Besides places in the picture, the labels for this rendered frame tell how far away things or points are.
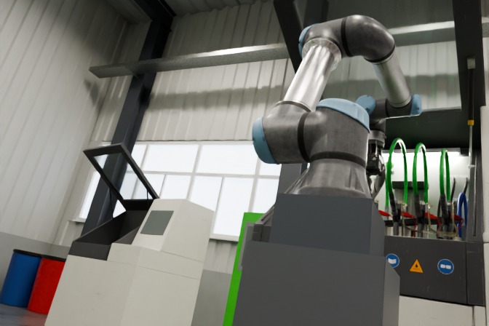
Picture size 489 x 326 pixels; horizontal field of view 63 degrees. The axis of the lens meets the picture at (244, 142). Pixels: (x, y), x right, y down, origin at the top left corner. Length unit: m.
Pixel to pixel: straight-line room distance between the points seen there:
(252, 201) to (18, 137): 4.30
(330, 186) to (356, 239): 0.11
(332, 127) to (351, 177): 0.11
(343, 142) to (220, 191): 5.69
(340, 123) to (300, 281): 0.33
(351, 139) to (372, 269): 0.27
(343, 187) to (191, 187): 6.05
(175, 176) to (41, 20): 3.83
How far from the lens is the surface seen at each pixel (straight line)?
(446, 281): 1.23
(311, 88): 1.02
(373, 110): 1.50
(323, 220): 0.73
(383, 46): 1.21
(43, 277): 6.65
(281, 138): 0.88
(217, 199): 6.49
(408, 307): 1.23
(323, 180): 0.77
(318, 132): 0.84
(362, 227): 0.71
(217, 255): 6.25
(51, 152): 8.39
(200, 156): 6.94
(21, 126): 8.05
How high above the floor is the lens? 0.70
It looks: 21 degrees up
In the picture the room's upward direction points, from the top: 11 degrees clockwise
